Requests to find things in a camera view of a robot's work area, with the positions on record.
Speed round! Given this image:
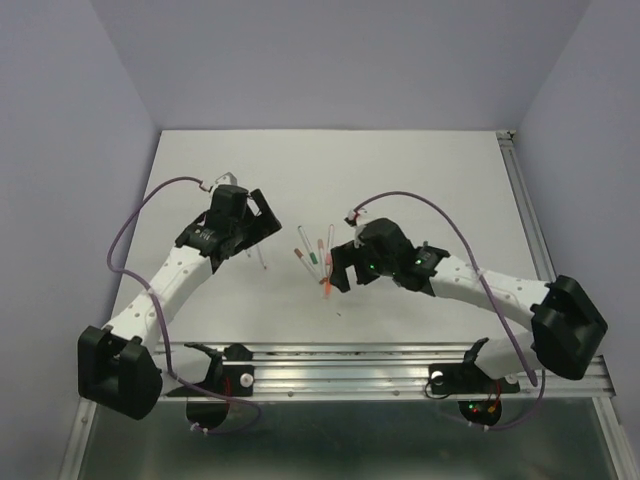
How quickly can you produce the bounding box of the aluminium side rail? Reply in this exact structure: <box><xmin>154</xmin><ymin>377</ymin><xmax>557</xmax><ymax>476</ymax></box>
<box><xmin>496</xmin><ymin>130</ymin><xmax>556</xmax><ymax>281</ymax></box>

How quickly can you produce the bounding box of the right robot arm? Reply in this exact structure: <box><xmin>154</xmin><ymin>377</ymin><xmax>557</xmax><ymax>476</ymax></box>
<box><xmin>329</xmin><ymin>218</ymin><xmax>608</xmax><ymax>390</ymax></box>

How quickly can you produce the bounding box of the brown capped white marker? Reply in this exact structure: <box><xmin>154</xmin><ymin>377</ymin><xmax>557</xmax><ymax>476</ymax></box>
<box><xmin>294</xmin><ymin>248</ymin><xmax>322</xmax><ymax>283</ymax></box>

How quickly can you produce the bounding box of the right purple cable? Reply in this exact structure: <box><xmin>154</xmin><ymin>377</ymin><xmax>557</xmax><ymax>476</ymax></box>
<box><xmin>349</xmin><ymin>190</ymin><xmax>546</xmax><ymax>434</ymax></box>

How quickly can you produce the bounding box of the orange tip tan marker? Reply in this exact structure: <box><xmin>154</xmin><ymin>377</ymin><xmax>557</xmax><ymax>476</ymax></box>
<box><xmin>323</xmin><ymin>276</ymin><xmax>332</xmax><ymax>299</ymax></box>

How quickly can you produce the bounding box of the purple cable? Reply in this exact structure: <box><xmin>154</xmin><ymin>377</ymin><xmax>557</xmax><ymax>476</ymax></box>
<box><xmin>107</xmin><ymin>175</ymin><xmax>264</xmax><ymax>435</ymax></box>
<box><xmin>349</xmin><ymin>190</ymin><xmax>546</xmax><ymax>434</ymax></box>

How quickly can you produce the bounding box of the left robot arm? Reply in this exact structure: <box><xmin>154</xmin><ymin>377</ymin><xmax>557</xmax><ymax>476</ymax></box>
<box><xmin>77</xmin><ymin>184</ymin><xmax>282</xmax><ymax>420</ymax></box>

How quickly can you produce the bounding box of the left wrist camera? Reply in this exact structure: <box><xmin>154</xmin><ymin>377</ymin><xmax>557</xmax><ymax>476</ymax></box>
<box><xmin>199</xmin><ymin>172</ymin><xmax>238</xmax><ymax>194</ymax></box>

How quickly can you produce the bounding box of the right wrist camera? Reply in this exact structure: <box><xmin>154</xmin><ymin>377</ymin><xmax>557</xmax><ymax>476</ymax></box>
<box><xmin>344</xmin><ymin>208</ymin><xmax>369</xmax><ymax>248</ymax></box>

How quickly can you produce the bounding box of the green capped marker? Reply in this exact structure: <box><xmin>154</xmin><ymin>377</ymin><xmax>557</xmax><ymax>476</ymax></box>
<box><xmin>297</xmin><ymin>225</ymin><xmax>319</xmax><ymax>265</ymax></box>

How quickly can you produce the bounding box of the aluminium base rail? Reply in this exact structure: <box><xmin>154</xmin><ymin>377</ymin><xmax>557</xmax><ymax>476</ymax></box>
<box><xmin>170</xmin><ymin>342</ymin><xmax>615</xmax><ymax>403</ymax></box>

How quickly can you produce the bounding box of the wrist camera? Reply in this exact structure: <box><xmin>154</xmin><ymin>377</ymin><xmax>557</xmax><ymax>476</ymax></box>
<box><xmin>199</xmin><ymin>172</ymin><xmax>238</xmax><ymax>194</ymax></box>
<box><xmin>344</xmin><ymin>208</ymin><xmax>369</xmax><ymax>248</ymax></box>

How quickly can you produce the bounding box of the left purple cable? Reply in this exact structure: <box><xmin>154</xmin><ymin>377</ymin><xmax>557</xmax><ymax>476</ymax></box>
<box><xmin>107</xmin><ymin>175</ymin><xmax>264</xmax><ymax>435</ymax></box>

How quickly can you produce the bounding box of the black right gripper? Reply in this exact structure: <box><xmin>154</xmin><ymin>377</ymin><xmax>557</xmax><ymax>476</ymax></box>
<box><xmin>329</xmin><ymin>237</ymin><xmax>397</xmax><ymax>291</ymax></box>

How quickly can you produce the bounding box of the beige capped white marker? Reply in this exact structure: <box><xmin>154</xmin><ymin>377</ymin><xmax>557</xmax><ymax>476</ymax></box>
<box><xmin>317</xmin><ymin>238</ymin><xmax>327</xmax><ymax>279</ymax></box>

